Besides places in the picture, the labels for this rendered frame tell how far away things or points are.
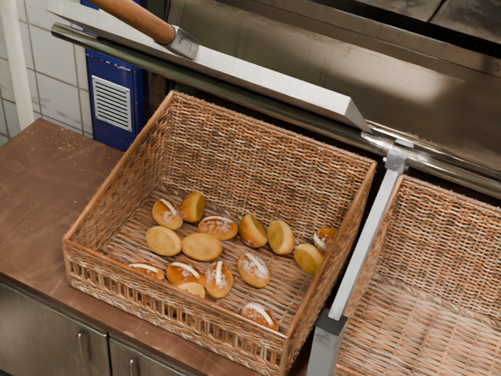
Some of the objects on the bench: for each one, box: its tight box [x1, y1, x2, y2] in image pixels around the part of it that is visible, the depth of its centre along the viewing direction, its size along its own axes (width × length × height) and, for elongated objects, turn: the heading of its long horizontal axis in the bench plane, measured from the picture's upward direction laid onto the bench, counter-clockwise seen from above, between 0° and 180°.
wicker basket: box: [333, 174, 501, 376], centre depth 156 cm, size 49×56×28 cm
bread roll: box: [182, 233, 222, 261], centre depth 183 cm, size 6×10×7 cm
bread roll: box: [241, 303, 279, 338], centre depth 168 cm, size 10×7×6 cm, turn 38°
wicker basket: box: [62, 90, 377, 376], centre depth 175 cm, size 49×56×28 cm
